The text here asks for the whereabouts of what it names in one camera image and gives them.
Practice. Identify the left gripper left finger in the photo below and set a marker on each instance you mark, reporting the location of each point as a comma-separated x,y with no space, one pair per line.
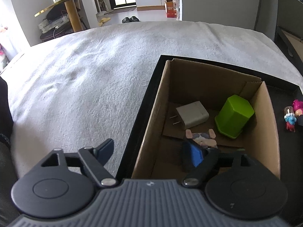
94,160

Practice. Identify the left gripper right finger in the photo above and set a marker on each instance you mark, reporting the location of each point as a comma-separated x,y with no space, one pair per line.
201,164

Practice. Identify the pink pig toy figure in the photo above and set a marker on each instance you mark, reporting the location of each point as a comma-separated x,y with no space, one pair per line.
203,139

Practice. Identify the white power adapter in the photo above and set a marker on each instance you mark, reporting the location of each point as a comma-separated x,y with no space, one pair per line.
190,115

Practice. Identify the green plastic container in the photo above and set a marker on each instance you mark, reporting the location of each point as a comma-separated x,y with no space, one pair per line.
233,116

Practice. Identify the blue red toy figure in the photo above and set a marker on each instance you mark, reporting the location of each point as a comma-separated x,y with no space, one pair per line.
290,118

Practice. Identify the white fuzzy blanket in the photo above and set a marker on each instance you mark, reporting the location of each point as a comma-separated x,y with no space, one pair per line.
85,87

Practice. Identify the black tray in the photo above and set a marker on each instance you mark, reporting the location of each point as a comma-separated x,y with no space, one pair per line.
154,150

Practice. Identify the black slippers pair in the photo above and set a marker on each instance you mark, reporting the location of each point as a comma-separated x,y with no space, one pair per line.
130,19

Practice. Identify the gold round side table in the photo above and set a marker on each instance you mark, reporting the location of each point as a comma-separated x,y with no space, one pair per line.
71,11

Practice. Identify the orange cardboard box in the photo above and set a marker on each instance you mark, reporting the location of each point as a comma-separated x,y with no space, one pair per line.
170,8

